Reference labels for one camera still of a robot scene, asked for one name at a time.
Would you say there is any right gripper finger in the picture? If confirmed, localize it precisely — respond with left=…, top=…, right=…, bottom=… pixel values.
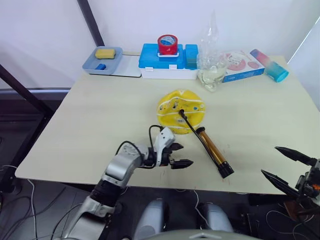
left=274, top=146, right=317, bottom=166
left=260, top=169, right=301, bottom=201

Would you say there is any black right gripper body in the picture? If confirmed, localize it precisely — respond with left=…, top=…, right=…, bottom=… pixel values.
left=295, top=158, right=320, bottom=204

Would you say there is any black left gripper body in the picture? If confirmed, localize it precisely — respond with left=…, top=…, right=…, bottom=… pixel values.
left=159, top=142, right=176, bottom=169

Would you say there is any deflated yellow ball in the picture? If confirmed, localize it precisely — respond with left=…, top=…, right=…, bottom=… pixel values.
left=156, top=88, right=207, bottom=136

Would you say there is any grey rounded robot knee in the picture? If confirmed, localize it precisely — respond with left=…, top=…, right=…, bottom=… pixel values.
left=134, top=198, right=170, bottom=240
left=199, top=201, right=235, bottom=234

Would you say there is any clear plastic bag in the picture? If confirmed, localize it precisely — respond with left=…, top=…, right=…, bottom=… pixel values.
left=196, top=9, right=227, bottom=93

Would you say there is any pink to blue cylinder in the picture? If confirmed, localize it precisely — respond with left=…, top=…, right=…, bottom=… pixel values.
left=249, top=48, right=290, bottom=84

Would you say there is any small blue box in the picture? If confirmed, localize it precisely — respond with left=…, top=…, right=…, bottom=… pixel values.
left=184, top=43, right=200, bottom=71

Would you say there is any white flat board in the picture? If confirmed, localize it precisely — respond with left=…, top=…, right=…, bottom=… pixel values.
left=112, top=51, right=143, bottom=78

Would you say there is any white box with blue lid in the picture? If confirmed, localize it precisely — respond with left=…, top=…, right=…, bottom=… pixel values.
left=137, top=43, right=200, bottom=81

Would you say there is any flat white box pink print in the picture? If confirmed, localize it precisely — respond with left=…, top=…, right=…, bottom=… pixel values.
left=219, top=49, right=266, bottom=84

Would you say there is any red tape roll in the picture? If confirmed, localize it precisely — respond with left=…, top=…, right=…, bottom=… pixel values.
left=156, top=34, right=179, bottom=56

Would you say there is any light blue plastic tray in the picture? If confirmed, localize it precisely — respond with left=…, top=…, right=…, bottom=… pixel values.
left=82, top=45, right=124, bottom=76

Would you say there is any yellow sponge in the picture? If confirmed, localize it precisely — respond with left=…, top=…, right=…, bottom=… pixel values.
left=94, top=48, right=117, bottom=60

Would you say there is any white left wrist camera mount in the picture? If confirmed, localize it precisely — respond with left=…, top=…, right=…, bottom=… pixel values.
left=153, top=126, right=175, bottom=167

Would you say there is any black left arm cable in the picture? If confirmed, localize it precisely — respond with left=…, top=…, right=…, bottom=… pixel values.
left=115, top=124, right=163, bottom=171

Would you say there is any gold hand pump with hose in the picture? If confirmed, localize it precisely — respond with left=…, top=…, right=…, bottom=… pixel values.
left=177, top=108, right=235, bottom=179

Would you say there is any white floor cable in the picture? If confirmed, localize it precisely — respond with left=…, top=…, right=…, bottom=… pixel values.
left=0, top=164, right=39, bottom=240
left=174, top=189, right=209, bottom=227

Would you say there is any dark slanted frame bar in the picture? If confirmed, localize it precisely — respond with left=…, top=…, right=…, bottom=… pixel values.
left=0, top=63, right=55, bottom=120
left=76, top=0, right=106, bottom=48

